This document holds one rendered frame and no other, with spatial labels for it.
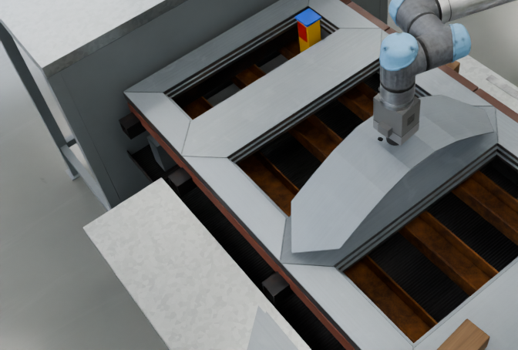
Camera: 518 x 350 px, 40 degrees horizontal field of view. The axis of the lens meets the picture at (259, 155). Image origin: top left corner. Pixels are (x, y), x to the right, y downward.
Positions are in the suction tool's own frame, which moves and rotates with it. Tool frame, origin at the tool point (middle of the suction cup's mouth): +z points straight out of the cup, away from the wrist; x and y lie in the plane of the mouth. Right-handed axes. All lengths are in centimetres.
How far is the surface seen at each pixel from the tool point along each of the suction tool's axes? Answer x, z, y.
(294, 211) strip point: -26.1, 9.9, -9.0
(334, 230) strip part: -24.3, 8.1, 2.5
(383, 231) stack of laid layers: -12.8, 16.7, 7.6
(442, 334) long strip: -24.8, 15.5, 34.8
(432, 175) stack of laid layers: 7.8, 15.7, 6.0
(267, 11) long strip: 25, 16, -74
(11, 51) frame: -38, 27, -142
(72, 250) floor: -62, 100, -111
